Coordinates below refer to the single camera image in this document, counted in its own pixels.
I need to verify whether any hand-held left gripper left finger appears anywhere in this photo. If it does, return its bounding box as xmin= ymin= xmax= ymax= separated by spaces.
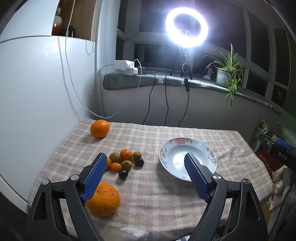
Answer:
xmin=26 ymin=152 xmax=108 ymax=241

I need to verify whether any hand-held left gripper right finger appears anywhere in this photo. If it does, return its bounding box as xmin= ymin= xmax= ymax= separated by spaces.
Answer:
xmin=184 ymin=152 xmax=269 ymax=241

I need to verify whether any large orange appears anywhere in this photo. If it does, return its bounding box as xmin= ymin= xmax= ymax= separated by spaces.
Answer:
xmin=90 ymin=120 xmax=110 ymax=139
xmin=85 ymin=182 xmax=121 ymax=217

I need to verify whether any floral white plate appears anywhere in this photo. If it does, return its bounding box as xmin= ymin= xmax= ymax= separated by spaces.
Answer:
xmin=159 ymin=137 xmax=218 ymax=181

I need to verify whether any plaid tablecloth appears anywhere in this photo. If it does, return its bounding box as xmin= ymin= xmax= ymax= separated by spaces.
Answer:
xmin=29 ymin=118 xmax=273 ymax=241

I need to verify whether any clear plastic wrapper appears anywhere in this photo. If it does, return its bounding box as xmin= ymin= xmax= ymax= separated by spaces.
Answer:
xmin=105 ymin=226 xmax=149 ymax=241

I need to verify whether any green packet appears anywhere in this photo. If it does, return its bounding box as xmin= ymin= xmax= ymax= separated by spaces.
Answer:
xmin=252 ymin=119 xmax=272 ymax=149

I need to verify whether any black box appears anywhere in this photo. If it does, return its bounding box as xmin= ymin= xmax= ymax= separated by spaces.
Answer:
xmin=257 ymin=134 xmax=296 ymax=167

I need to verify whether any white plastic bag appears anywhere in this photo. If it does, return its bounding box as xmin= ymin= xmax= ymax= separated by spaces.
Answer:
xmin=269 ymin=166 xmax=296 ymax=211

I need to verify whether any blue item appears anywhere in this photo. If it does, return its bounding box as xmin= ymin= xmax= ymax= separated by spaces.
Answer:
xmin=276 ymin=138 xmax=291 ymax=150

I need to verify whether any grey windowsill mat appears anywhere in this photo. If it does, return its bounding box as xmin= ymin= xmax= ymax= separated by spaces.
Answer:
xmin=103 ymin=72 xmax=284 ymax=116

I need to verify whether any potted spider plant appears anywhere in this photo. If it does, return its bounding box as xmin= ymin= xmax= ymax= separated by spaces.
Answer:
xmin=203 ymin=43 xmax=246 ymax=106

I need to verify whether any small figurine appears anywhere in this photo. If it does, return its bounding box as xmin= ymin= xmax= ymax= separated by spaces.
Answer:
xmin=203 ymin=65 xmax=215 ymax=80

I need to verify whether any white power strip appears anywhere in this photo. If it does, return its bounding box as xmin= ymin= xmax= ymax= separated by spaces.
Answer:
xmin=113 ymin=60 xmax=135 ymax=71

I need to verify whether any black tripod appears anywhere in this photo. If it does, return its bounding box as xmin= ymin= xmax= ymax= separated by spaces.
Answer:
xmin=169 ymin=45 xmax=193 ymax=80

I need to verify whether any red vase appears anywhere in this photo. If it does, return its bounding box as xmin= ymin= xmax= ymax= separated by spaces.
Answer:
xmin=52 ymin=6 xmax=63 ymax=36

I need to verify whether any black ring light cable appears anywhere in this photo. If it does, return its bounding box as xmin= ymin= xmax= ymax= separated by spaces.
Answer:
xmin=178 ymin=59 xmax=191 ymax=127

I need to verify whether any long white cable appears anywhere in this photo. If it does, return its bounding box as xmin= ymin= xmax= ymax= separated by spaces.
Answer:
xmin=65 ymin=0 xmax=142 ymax=118

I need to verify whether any white power strip cord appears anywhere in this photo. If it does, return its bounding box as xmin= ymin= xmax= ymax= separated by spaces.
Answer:
xmin=97 ymin=64 xmax=115 ymax=77

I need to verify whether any beaded cord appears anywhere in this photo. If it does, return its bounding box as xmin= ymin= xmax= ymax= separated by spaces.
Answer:
xmin=86 ymin=0 xmax=96 ymax=55

